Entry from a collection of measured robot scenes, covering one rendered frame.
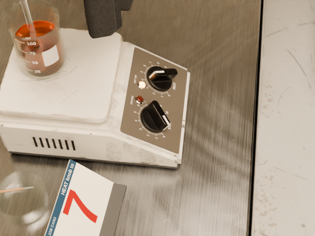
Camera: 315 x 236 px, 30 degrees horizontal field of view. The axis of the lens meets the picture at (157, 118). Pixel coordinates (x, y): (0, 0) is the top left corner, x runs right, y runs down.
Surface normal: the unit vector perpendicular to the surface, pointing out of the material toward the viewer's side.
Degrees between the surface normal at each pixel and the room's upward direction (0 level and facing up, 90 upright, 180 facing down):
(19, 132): 90
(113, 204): 0
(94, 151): 90
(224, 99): 0
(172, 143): 30
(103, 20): 90
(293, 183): 0
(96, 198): 40
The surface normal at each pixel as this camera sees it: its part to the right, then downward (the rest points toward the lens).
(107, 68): 0.00, -0.55
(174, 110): 0.49, -0.43
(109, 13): 0.21, 0.81
